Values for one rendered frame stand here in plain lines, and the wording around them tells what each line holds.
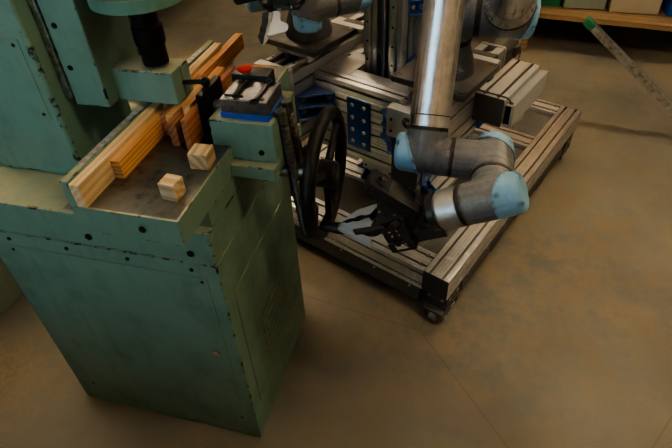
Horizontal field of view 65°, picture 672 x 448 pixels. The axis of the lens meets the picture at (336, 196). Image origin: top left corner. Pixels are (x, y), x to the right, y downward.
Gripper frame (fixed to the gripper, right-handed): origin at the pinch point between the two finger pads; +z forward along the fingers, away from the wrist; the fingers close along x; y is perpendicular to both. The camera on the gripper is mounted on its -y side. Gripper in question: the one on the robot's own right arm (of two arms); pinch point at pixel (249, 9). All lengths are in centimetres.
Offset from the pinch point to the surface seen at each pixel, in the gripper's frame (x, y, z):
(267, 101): 12.0, 7.3, 16.7
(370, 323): 112, 11, -13
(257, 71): 10.3, 1.9, 7.0
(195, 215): 24.5, -2.3, 36.2
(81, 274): 47, -40, 34
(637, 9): 93, 129, -253
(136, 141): 15.5, -17.3, 26.0
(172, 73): 6.7, -12.0, 15.2
